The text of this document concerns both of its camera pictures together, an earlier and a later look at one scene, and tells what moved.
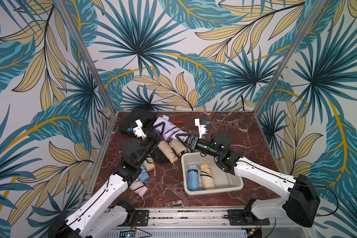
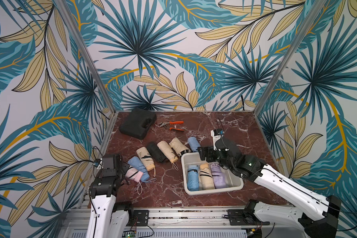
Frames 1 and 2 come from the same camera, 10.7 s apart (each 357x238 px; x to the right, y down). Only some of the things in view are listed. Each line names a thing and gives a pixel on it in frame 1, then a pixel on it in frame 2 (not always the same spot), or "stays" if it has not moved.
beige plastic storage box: (201, 174) stays
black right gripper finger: (187, 142) → (204, 152)
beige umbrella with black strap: (149, 164) stays
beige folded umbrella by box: (177, 146) stays
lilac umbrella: (170, 129) → (218, 176)
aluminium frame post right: (290, 54) stays
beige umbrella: (207, 177) stays
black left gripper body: (148, 144) → (121, 171)
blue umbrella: (193, 180) stays
